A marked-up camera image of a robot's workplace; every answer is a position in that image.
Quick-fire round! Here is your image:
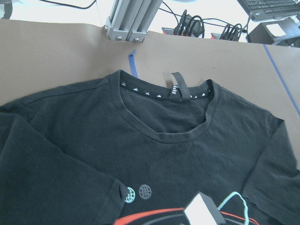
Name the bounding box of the aluminium frame post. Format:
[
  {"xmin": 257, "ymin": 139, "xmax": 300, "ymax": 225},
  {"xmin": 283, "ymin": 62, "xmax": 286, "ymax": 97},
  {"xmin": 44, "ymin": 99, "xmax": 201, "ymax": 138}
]
[{"xmin": 104, "ymin": 0, "xmax": 163, "ymax": 43}]

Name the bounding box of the black graphic t-shirt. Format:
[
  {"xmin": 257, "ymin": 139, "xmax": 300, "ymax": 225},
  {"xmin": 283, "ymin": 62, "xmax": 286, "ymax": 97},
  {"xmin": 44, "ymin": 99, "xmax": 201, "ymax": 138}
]
[{"xmin": 0, "ymin": 70, "xmax": 300, "ymax": 225}]

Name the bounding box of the black cable bundle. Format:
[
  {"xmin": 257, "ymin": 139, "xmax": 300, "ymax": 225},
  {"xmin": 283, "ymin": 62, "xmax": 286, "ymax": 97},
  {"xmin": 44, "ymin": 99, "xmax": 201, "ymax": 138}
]
[{"xmin": 159, "ymin": 0, "xmax": 249, "ymax": 42}]

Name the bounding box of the black keyboard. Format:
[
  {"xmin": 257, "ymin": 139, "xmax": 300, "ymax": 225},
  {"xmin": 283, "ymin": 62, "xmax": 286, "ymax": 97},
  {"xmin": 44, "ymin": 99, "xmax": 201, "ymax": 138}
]
[{"xmin": 238, "ymin": 0, "xmax": 300, "ymax": 21}]

